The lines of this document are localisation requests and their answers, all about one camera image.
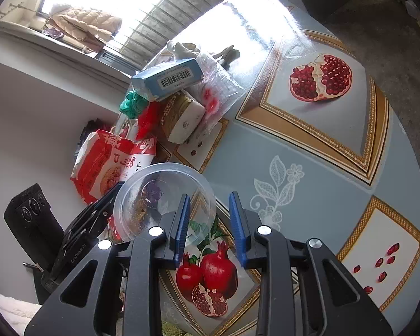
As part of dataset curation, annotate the gold white box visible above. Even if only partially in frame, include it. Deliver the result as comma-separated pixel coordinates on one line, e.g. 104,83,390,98
159,91,206,144

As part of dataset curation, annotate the clear plastic bowl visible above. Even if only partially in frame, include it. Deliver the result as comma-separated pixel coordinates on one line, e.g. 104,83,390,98
113,163,218,247

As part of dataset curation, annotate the clear plastic bag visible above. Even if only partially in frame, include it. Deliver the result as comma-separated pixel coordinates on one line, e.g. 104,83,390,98
182,51,247,137

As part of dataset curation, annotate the red crumpled wrapper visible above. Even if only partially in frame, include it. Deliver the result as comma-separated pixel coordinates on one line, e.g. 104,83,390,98
136,101,162,141

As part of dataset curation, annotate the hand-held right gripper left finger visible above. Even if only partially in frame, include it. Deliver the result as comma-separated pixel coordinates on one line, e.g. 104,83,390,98
24,193,191,336

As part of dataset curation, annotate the blue cardboard box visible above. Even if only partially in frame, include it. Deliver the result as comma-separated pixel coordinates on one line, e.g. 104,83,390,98
131,58,204,101

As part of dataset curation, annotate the green plastic bag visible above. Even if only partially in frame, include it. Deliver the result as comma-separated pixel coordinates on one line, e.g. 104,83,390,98
119,90,151,120

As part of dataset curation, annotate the balcony railing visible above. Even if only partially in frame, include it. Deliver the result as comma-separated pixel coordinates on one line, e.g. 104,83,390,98
121,0,263,67

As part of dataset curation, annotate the red white food bag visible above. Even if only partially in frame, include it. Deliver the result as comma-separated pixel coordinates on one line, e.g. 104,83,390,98
71,129,157,205

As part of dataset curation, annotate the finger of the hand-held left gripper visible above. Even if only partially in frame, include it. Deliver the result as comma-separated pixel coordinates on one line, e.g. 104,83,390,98
63,203,117,251
87,181,125,218

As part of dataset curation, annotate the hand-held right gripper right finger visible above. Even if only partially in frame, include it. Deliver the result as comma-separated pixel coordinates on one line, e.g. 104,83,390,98
228,191,394,336

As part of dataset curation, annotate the beige down jacket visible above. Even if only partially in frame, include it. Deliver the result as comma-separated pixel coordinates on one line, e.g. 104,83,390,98
45,3,122,51

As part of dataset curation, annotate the fruit print tablecloth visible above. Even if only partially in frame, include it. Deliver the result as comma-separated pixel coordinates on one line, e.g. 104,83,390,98
107,0,420,336

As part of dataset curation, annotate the white blanket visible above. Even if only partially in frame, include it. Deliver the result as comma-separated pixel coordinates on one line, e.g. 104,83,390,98
0,292,43,336

